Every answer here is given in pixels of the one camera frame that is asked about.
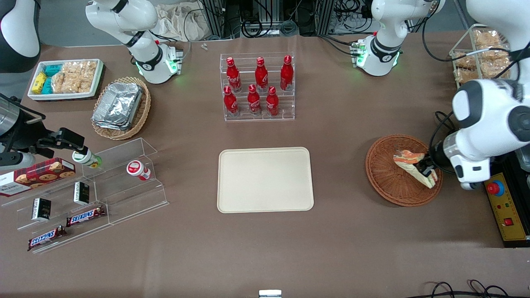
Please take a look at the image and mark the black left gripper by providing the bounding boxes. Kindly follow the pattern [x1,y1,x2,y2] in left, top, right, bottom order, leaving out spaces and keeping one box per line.
[418,139,447,177]

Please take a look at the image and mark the triangular sandwich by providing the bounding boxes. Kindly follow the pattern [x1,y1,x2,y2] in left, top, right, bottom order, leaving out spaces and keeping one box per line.
[393,150,438,189]

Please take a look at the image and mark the brown wicker basket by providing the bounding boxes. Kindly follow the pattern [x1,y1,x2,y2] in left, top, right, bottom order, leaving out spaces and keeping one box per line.
[365,134,443,207]

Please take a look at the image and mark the beige plastic tray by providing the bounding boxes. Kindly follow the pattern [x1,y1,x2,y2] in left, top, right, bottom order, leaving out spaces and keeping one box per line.
[217,147,314,214]

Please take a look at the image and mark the light oval wicker basket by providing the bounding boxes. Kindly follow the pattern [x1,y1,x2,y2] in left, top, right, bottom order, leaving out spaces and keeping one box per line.
[91,77,152,141]

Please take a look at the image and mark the yellow emergency stop control box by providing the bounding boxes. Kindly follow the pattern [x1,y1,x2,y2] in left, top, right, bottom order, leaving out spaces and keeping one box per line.
[483,171,530,248]

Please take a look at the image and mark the clear bag of crackers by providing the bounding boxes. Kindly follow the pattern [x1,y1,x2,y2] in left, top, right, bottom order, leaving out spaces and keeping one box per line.
[478,48,510,79]
[473,30,504,48]
[455,53,477,69]
[454,68,479,84]

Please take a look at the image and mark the clear acrylic bottle rack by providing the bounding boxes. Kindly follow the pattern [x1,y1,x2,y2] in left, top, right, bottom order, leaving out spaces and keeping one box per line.
[219,52,296,122]

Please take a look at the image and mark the red cola bottle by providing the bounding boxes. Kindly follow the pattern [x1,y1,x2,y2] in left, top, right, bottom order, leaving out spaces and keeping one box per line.
[266,86,280,117]
[226,57,242,93]
[224,86,239,117]
[248,84,263,116]
[255,57,269,93]
[280,55,294,92]

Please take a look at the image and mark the beige cloth bag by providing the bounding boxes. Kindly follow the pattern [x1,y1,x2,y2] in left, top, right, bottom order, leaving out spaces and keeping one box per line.
[155,3,208,42]

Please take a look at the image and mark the red white yogurt bottle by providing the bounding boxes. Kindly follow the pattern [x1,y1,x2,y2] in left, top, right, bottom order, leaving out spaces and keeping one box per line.
[126,160,152,181]

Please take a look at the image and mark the clear acrylic step display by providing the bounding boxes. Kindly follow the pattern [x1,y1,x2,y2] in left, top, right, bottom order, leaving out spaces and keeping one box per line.
[81,138,170,226]
[0,163,112,254]

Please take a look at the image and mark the stack of foil trays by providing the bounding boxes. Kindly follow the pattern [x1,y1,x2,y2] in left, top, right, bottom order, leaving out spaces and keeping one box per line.
[92,82,144,131]

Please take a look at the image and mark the green white drink bottle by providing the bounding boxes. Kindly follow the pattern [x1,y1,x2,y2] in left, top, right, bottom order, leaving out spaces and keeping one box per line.
[72,150,102,169]

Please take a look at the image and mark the snickers chocolate bar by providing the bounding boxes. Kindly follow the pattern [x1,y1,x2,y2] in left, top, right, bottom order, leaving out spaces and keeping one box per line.
[66,206,106,228]
[27,226,67,252]

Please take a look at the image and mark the small black box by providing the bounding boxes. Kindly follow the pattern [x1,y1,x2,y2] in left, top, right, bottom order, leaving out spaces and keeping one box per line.
[73,181,91,206]
[32,198,52,221]

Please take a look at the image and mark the clear rice cracker bag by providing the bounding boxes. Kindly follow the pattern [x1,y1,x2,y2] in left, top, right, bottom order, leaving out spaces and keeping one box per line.
[52,61,98,94]

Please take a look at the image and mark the white rectangular snack bin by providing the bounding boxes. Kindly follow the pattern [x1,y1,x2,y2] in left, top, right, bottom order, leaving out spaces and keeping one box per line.
[27,59,104,102]

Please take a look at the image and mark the red tartan cookie box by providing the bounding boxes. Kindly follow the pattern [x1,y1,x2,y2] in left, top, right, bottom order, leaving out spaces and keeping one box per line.
[0,158,77,198]

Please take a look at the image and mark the yellow snack packet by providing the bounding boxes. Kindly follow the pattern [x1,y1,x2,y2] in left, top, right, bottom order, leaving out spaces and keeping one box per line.
[32,72,48,94]

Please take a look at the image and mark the white wire basket rack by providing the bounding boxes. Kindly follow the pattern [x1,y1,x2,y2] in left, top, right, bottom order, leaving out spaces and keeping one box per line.
[449,24,520,90]

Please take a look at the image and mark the black floor cables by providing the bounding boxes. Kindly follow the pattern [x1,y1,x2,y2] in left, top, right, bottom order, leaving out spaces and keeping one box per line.
[414,280,523,298]

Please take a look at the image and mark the aluminium profile frame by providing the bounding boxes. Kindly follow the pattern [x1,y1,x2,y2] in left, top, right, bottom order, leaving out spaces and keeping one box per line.
[316,0,335,36]
[201,0,233,39]

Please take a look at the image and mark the coiled black cables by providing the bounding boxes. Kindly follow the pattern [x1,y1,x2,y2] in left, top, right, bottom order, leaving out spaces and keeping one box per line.
[241,16,299,38]

